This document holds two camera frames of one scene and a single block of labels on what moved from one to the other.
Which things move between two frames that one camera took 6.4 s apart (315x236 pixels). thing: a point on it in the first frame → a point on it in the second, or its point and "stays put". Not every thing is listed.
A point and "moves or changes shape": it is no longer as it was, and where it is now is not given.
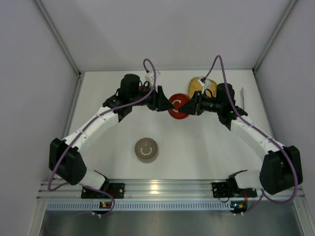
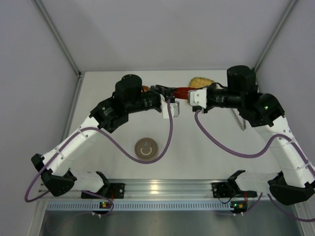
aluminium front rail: [148, 189] stays put
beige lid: [145, 147] stays put
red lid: [178, 100] moves or changes shape
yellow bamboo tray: [195, 85] stays put
